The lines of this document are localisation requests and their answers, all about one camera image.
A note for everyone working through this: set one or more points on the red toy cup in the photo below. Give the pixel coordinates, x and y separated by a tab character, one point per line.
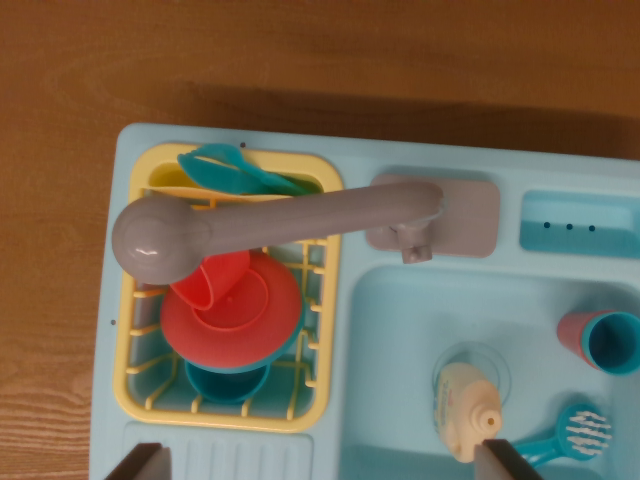
220	280

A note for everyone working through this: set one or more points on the teal toy tumbler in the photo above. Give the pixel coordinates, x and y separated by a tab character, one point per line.
607	345

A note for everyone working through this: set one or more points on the teal toy bowl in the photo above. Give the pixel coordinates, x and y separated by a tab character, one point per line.
225	387

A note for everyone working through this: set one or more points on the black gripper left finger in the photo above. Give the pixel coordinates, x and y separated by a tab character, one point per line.
150	465

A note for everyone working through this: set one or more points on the yellow plastic dish rack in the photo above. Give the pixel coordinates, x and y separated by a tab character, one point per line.
122	390

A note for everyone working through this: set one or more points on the red toy plate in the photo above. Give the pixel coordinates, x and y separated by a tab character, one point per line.
260	335

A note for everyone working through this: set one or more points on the teal dish brush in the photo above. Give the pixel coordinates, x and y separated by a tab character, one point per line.
585	430

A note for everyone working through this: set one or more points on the cream detergent bottle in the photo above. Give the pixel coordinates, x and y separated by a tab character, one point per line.
465	400

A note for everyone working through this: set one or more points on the grey toy faucet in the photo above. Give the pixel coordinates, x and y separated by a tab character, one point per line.
280	215

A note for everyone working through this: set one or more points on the light blue toy sink unit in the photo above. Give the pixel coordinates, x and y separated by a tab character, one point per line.
400	310

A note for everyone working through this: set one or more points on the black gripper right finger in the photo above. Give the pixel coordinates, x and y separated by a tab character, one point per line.
500	462

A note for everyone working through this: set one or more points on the grey faucet base plate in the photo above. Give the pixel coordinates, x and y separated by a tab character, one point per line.
475	220

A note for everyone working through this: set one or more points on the teal soap tray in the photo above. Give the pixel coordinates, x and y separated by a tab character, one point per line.
575	235

